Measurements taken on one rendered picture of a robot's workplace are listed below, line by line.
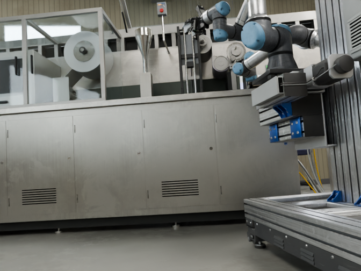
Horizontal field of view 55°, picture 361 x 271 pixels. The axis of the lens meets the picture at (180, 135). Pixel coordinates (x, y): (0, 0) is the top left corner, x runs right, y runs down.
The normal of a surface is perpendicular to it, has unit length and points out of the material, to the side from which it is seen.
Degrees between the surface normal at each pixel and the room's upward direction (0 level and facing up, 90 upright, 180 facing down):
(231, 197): 90
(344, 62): 90
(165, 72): 90
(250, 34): 98
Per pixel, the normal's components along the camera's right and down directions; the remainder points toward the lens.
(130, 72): -0.09, -0.08
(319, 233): -0.99, 0.05
